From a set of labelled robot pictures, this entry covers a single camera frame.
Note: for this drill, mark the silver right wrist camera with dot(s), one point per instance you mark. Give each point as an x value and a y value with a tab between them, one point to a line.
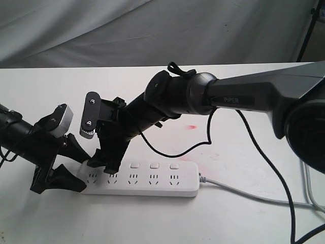
90	115

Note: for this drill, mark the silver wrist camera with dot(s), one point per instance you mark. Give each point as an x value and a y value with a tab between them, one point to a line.
60	120
90	115

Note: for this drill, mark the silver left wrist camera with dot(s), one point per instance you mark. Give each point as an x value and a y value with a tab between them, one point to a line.
60	120

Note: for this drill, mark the grey backdrop cloth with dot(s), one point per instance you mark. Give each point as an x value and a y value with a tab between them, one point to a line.
66	34

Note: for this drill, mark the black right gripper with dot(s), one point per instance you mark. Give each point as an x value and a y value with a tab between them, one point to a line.
111	135

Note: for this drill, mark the white five-socket power strip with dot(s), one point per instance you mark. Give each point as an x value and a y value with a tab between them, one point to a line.
143	179

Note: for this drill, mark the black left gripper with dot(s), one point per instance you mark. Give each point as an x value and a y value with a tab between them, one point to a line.
41	148

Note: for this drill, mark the black tripod stand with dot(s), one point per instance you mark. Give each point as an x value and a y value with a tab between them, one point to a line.
308	33

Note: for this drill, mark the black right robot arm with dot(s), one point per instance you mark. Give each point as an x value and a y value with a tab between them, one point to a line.
293	99

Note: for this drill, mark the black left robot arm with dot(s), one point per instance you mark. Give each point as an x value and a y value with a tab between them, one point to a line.
12	125

